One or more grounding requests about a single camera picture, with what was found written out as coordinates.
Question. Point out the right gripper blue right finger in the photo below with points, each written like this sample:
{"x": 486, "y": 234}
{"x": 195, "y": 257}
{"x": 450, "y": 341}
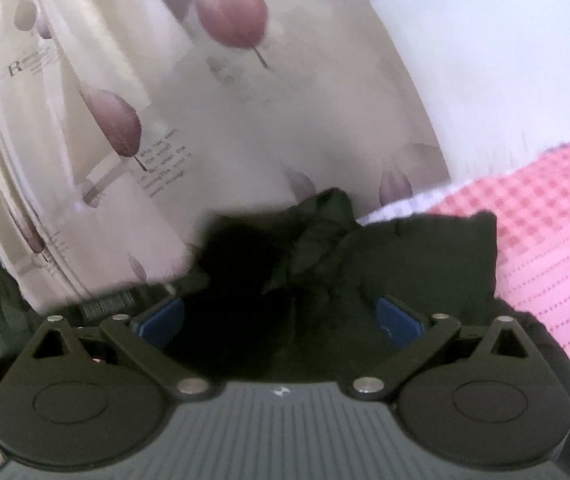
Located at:
{"x": 401, "y": 325}

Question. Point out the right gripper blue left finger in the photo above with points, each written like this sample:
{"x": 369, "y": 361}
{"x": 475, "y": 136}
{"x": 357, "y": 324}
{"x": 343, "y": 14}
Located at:
{"x": 160, "y": 324}

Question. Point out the black puffer jacket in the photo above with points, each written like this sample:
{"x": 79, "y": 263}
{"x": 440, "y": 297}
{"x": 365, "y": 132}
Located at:
{"x": 280, "y": 308}

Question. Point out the pink purple checked bedsheet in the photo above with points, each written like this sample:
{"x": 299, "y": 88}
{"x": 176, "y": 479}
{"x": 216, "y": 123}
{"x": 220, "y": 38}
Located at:
{"x": 532, "y": 207}

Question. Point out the beige leaf print curtain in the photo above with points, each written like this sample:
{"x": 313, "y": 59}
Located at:
{"x": 126, "y": 124}

